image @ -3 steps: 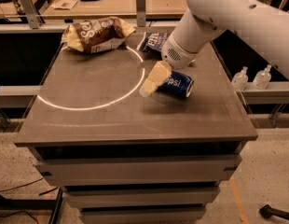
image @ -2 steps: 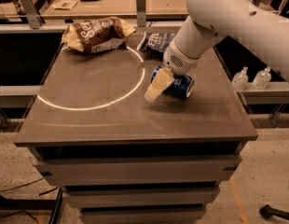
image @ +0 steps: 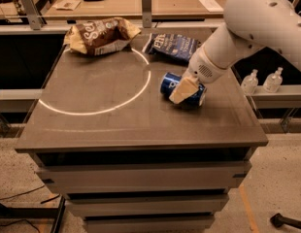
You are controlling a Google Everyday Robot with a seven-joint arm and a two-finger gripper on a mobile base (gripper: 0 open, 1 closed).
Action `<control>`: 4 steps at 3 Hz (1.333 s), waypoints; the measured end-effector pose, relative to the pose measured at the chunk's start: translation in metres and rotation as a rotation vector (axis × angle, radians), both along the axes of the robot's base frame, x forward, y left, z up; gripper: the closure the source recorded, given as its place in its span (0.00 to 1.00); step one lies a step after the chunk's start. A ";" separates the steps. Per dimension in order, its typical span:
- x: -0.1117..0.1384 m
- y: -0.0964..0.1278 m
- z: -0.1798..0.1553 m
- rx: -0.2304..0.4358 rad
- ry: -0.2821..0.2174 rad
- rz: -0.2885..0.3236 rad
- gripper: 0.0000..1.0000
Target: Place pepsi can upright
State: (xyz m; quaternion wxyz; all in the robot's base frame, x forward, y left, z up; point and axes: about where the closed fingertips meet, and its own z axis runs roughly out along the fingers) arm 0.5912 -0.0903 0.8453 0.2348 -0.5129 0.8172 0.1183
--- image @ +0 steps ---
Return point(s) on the grey metal bracket left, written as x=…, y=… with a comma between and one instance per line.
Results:
x=32, y=14

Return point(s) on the clear plastic bottle left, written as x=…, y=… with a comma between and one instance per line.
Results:
x=250, y=82

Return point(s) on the clear plastic bottle right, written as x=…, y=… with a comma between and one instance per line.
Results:
x=273, y=81

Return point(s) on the dark blue chip bag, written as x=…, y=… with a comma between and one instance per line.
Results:
x=177, y=46

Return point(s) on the grey drawer cabinet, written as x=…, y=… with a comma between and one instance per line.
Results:
x=124, y=157

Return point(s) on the black chair base leg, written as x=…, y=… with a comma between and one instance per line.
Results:
x=278, y=221

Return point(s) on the white card on desk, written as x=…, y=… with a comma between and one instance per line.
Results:
x=67, y=5

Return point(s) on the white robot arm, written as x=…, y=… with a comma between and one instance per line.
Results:
x=248, y=26

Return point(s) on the grey metal bracket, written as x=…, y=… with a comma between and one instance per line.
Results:
x=32, y=14
x=146, y=13

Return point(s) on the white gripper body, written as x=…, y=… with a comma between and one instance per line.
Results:
x=202, y=68

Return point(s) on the blue pepsi can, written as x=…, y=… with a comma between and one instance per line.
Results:
x=170, y=81

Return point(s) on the white paper on desk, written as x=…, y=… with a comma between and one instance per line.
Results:
x=212, y=6

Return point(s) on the grey metal bracket centre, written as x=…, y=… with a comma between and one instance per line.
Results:
x=146, y=13

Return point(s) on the clear plastic bottle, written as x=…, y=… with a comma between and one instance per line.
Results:
x=273, y=81
x=250, y=82

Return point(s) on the brown chip bag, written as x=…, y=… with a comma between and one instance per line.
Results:
x=101, y=36

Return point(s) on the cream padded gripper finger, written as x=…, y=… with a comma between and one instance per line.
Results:
x=184, y=89

